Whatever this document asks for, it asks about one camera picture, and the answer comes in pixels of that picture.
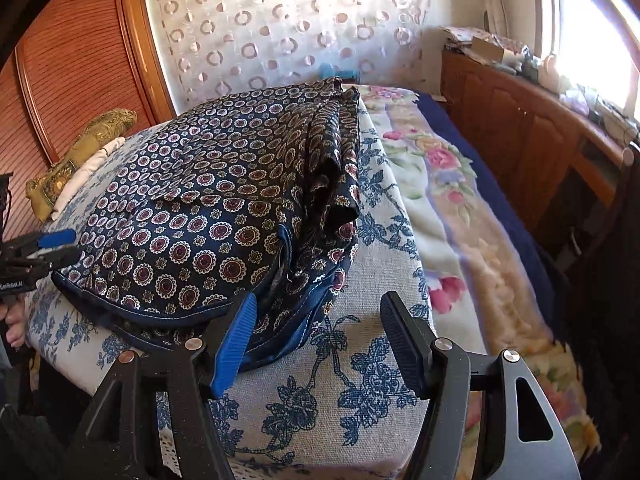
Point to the white blue-floral cloth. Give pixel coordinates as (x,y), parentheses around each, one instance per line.
(350,385)

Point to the small cardboard box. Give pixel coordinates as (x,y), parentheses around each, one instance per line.
(486,49)

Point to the wooden side cabinet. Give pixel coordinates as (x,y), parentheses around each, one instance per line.
(520,125)

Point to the white folded cloth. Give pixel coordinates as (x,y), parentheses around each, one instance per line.
(95,160)

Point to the navy patterned satin robe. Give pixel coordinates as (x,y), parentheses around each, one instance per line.
(200,200)

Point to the small blue plastic toy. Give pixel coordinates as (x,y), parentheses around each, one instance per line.
(332,71)

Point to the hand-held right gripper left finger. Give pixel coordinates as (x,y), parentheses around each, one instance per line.
(234,342)

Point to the golden patterned cushion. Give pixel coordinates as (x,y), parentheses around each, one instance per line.
(90,140)

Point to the circle-patterned sheer curtain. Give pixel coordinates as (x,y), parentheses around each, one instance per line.
(280,25)

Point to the bright window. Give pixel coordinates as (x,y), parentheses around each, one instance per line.
(590,20)

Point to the clutter of small things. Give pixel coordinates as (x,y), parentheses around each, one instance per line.
(565,90)

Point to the person's left hand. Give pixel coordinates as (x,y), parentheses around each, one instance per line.
(9,322)

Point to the floral fleece blanket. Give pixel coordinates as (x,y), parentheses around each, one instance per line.
(475,260)

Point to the wooden louvred wardrobe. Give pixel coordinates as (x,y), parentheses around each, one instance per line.
(65,50)

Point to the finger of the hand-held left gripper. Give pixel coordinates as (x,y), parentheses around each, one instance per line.
(55,238)
(55,259)

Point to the navy bed sheet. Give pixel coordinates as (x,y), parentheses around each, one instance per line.
(500,200)

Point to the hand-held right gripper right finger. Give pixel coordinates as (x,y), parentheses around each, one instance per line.
(404,352)

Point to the dark furniture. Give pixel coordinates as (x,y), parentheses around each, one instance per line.
(610,310)

